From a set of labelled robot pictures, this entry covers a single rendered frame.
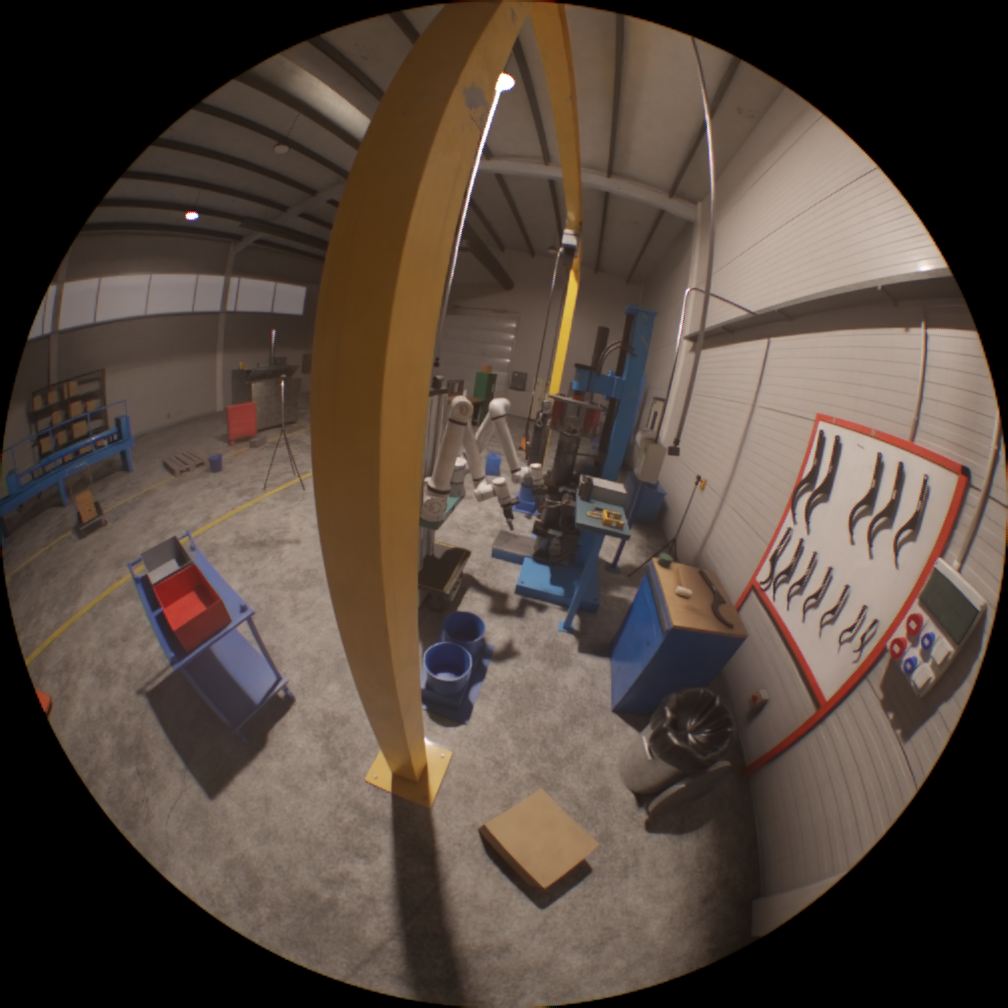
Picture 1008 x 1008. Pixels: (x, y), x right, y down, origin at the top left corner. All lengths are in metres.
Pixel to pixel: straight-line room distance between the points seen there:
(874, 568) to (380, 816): 3.05
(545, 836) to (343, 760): 1.18
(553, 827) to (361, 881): 1.03
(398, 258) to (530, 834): 1.95
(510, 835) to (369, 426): 1.68
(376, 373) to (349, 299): 0.14
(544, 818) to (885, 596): 2.12
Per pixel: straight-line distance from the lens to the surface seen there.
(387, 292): 0.49
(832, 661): 2.40
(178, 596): 2.04
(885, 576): 2.25
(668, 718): 1.80
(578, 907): 2.13
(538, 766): 2.15
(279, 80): 5.11
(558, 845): 1.77
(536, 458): 4.44
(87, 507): 6.12
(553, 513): 3.23
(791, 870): 2.66
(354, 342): 0.52
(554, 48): 2.34
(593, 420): 2.91
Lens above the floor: 1.99
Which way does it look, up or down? 24 degrees down
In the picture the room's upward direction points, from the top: 10 degrees clockwise
